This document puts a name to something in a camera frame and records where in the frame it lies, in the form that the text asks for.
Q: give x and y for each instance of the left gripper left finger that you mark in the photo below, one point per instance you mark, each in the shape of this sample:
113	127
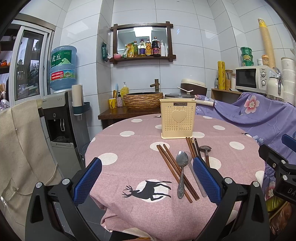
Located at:
42	222

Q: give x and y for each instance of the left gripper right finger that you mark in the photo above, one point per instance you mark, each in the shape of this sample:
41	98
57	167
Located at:
241	212

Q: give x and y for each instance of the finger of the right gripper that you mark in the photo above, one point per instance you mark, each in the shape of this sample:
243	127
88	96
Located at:
289	142

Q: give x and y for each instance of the wood handled steel spoon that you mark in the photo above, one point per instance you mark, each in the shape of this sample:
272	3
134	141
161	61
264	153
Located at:
206	150

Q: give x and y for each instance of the black chopstick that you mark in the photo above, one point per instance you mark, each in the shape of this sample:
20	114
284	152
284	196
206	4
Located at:
197	148

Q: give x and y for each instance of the silver metal spoon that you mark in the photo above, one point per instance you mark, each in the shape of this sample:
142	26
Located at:
182	160

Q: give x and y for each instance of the purple floral cloth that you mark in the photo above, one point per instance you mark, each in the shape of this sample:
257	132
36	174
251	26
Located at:
249	120

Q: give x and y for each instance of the white kettle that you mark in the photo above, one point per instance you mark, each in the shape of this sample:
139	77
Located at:
274	86

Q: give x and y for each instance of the beige cloth cover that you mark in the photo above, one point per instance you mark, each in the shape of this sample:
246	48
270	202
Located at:
25	161

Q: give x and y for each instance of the white microwave oven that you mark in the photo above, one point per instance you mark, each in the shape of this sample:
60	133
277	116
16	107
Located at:
253	78

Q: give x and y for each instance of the water dispenser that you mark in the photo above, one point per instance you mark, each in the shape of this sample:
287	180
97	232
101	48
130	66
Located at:
68	133

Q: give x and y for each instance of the pink polka dot tablecloth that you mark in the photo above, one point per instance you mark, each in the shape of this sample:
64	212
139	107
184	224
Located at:
137	190

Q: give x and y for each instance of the tall beige paper roll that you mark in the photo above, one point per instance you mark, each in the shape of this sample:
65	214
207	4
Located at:
267	42

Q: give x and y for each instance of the yellow wrap roll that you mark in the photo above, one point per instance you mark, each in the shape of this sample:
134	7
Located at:
221	75

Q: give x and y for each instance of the green noodle cup stack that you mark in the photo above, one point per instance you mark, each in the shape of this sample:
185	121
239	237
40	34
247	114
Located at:
247	57

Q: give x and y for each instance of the dark wooden sink counter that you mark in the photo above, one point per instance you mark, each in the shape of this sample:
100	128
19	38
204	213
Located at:
115	115

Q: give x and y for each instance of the beige perforated utensil holder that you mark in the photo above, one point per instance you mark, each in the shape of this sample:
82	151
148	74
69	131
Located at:
178	116

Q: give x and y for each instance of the brown white rice cooker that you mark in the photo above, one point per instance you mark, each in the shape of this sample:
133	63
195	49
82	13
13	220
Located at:
193	87

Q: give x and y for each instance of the white pan with lid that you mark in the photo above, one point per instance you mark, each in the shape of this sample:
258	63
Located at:
179	96

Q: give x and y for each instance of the yellow mug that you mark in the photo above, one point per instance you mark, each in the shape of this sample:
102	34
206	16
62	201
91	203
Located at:
112	103

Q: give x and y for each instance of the woven basin sink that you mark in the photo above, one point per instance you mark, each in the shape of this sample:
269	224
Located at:
142	100

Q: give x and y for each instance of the yellow soap bottle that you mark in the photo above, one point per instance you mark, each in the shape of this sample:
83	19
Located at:
124	91

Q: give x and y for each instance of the bronze faucet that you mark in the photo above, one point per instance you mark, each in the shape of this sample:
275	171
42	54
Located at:
156	85

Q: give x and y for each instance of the blue water jug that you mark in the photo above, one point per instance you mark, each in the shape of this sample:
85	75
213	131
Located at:
62	74

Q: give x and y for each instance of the dark soy sauce bottle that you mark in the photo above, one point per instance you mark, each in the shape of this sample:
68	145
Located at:
156	50

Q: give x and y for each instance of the green hanging packet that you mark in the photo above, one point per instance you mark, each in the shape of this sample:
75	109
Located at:
104	52

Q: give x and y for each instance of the dark wooden wall shelf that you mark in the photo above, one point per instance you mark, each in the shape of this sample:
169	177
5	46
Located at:
133	42

